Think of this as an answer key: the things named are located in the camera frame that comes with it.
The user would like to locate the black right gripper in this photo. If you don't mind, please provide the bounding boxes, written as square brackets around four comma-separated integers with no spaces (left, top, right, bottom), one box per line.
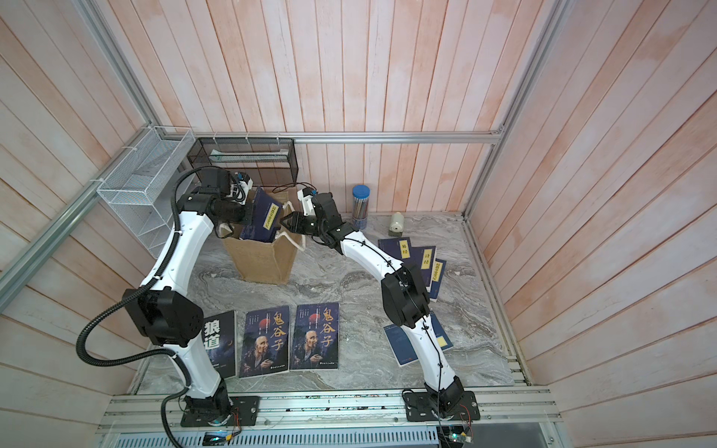
[278,213,329,240]

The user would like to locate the old man book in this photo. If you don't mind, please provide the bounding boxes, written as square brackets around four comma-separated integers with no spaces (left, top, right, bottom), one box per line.
[238,305,291,378]
[289,302,340,370]

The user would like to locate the white wire mesh shelf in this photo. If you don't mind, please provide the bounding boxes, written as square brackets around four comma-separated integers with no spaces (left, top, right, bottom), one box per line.
[97,126,196,258]

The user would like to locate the black mesh wall basket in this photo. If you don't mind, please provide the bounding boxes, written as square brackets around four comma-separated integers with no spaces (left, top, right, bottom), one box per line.
[187,136,299,188]

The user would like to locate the navy book yellow label middle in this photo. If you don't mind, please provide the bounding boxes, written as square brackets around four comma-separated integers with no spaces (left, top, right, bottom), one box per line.
[410,246,436,291]

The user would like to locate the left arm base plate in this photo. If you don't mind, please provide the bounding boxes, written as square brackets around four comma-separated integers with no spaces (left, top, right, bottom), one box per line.
[180,396,261,427]

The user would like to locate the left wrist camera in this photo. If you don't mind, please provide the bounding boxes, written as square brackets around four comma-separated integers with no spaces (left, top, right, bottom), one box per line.
[231,172,253,205]

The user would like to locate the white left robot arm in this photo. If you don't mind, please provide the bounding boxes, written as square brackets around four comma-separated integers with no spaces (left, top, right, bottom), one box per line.
[122,192,246,401]

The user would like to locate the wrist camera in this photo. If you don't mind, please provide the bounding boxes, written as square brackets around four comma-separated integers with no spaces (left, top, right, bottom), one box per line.
[297,187,316,216]
[231,172,253,205]

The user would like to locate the navy book pair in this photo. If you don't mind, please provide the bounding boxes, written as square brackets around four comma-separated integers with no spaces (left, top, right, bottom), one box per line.
[240,188,283,243]

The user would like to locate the tan canvas bag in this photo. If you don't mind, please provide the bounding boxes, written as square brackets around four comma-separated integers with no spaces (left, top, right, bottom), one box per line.
[220,190,306,285]

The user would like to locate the navy book front right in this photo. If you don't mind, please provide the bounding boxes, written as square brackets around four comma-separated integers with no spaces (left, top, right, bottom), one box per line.
[384,312,454,366]

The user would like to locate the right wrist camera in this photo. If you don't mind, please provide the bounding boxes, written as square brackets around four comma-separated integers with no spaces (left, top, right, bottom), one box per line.
[297,187,316,216]

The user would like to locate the navy book yellow label back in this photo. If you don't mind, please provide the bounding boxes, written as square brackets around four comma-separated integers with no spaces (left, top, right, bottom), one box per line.
[378,237,420,266]

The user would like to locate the navy book yellow label right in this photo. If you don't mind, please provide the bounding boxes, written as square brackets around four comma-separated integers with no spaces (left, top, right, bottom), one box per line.
[429,259,446,301]

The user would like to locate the black wolf book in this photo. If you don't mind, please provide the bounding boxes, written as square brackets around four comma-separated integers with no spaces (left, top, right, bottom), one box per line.
[202,311,236,379]

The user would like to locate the navy book yellow label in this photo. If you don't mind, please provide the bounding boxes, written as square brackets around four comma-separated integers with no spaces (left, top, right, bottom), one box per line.
[410,246,436,291]
[378,237,420,266]
[429,259,446,301]

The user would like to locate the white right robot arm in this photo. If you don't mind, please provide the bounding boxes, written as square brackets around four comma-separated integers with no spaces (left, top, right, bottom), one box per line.
[281,188,465,418]

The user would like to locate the clear pencil tube blue lid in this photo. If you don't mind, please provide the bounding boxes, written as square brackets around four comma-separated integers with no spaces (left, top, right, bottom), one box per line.
[352,185,371,230]

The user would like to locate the black corrugated cable conduit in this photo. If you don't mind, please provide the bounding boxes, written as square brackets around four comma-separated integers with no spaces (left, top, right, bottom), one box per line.
[75,164,225,448]

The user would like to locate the aluminium front rail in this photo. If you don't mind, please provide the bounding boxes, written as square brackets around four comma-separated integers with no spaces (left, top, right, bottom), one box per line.
[97,386,563,434]

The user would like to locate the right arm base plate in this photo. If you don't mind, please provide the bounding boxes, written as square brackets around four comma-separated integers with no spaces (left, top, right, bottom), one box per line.
[401,388,481,423]

